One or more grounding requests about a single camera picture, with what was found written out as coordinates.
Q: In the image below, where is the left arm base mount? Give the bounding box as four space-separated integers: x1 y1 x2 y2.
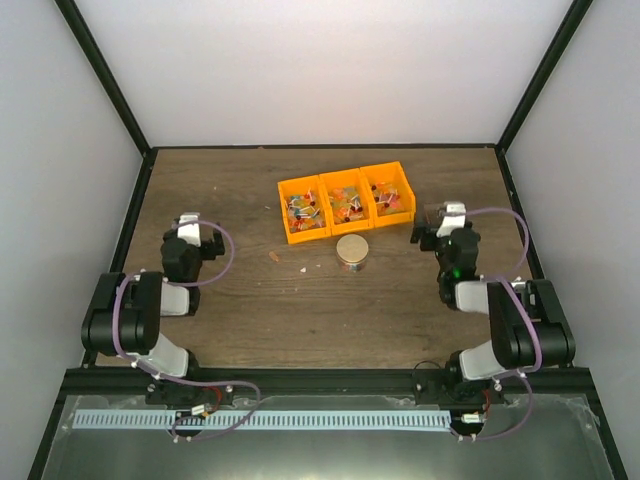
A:
145 378 237 409

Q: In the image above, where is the black aluminium frame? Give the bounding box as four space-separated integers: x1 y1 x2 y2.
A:
28 1 627 480

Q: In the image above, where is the orange bin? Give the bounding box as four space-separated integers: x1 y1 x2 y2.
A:
277 175 331 245
360 161 416 228
319 169 374 236

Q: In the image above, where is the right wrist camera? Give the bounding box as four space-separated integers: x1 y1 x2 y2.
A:
436 201 466 238

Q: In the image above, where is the clear plastic jar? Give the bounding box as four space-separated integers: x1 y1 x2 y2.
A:
337 256 368 273

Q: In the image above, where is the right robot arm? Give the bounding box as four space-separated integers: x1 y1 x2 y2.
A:
410 221 576 403

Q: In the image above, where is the gold jar lid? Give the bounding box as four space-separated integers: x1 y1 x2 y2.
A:
336 234 369 263

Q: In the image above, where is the brown plastic scoop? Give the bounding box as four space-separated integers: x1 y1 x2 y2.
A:
424 203 446 228

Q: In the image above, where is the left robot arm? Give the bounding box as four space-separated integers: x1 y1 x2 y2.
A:
81 214 235 404

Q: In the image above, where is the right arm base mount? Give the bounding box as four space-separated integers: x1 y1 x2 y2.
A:
411 360 495 409

